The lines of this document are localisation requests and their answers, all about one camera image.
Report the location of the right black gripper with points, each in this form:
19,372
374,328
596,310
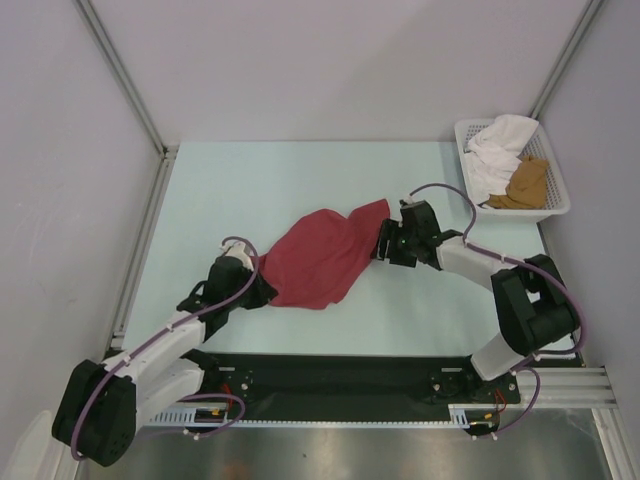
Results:
390,230

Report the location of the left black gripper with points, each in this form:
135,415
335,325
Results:
263,292

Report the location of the red tank top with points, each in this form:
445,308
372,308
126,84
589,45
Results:
319,259

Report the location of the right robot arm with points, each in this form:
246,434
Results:
532,303

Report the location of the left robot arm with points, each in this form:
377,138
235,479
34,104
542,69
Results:
106,403

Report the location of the white tank top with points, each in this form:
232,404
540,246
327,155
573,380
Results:
492,155

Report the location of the tan tank top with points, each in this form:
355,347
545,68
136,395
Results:
527,188

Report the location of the white plastic basket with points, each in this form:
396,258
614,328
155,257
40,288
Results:
557,198

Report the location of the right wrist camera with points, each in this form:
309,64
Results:
410,202

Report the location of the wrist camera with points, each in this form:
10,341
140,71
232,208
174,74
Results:
239,250
410,202

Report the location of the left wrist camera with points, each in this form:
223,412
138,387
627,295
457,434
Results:
239,250

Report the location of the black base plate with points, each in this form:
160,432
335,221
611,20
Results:
351,388

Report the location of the left aluminium frame post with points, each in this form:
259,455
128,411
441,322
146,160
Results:
165,156

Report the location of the aluminium frame post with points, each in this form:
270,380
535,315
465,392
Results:
578,35
165,156

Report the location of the white cable duct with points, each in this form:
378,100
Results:
185,417

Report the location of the right aluminium frame post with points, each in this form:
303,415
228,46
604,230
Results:
578,35

